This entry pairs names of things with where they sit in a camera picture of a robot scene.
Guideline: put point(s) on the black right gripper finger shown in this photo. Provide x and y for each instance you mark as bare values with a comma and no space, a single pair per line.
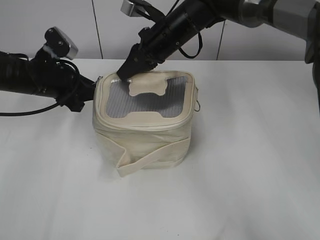
137,62

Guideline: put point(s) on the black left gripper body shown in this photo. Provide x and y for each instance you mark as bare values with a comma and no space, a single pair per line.
62,79

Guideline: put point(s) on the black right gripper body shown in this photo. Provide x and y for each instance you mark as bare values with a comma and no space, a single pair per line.
168,34

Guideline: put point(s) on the cream canvas zipper bag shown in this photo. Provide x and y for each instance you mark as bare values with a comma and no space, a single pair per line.
144,122

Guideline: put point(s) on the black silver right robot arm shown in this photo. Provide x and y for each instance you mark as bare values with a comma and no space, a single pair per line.
299,18

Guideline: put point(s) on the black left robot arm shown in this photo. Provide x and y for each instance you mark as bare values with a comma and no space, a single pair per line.
15,78

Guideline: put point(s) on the silver right zipper pull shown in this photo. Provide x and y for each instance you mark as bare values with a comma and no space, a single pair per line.
197,107

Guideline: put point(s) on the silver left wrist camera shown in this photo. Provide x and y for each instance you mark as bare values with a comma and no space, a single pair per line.
59,44

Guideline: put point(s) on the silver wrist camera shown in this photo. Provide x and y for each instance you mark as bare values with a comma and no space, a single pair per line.
132,8
59,44

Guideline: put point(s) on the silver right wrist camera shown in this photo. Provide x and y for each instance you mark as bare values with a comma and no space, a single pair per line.
132,8

